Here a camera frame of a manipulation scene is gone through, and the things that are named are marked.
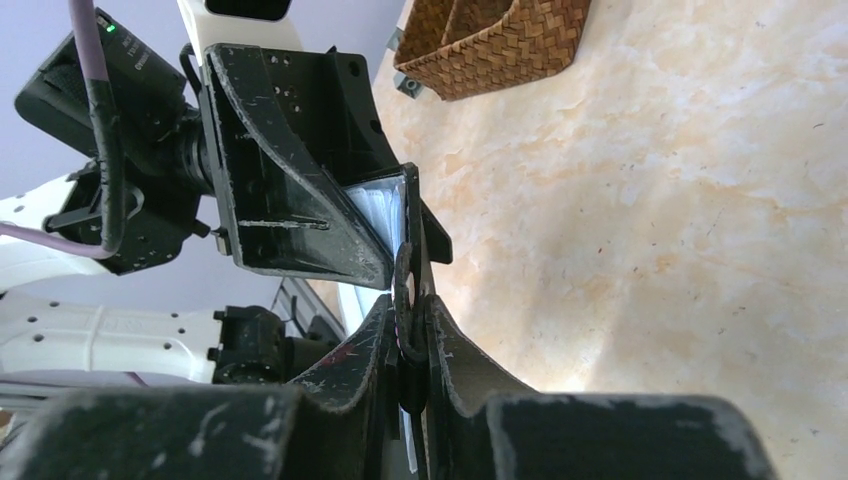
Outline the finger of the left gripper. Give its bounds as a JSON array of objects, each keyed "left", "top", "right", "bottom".
[{"left": 205, "top": 44, "right": 397, "bottom": 293}]

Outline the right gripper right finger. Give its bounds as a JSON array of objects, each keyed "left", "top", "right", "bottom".
[{"left": 423, "top": 295, "right": 776, "bottom": 479}]

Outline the brown wicker basket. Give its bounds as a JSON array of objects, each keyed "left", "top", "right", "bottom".
[{"left": 394, "top": 0, "right": 591, "bottom": 101}]

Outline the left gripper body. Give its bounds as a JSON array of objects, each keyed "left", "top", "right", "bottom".
[{"left": 198, "top": 42, "right": 405, "bottom": 276}]

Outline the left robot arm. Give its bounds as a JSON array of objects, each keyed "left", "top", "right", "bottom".
[{"left": 1, "top": 1, "right": 405, "bottom": 384}]

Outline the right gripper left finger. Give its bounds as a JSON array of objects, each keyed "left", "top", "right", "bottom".
[{"left": 1, "top": 296, "right": 395, "bottom": 479}]

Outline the grey plastic connector piece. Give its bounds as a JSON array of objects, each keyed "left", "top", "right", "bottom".
[{"left": 387, "top": 27, "right": 424, "bottom": 99}]

